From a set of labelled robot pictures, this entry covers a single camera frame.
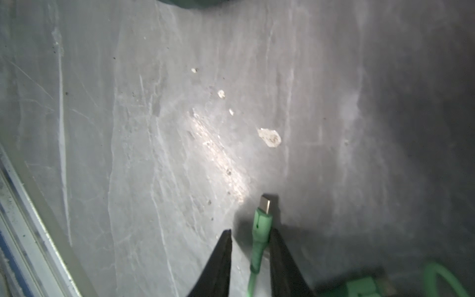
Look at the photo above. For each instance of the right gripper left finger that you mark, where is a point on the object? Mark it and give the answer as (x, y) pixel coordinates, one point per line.
(214, 280)

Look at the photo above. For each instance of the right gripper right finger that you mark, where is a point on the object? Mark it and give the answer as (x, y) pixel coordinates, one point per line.
(286, 278)

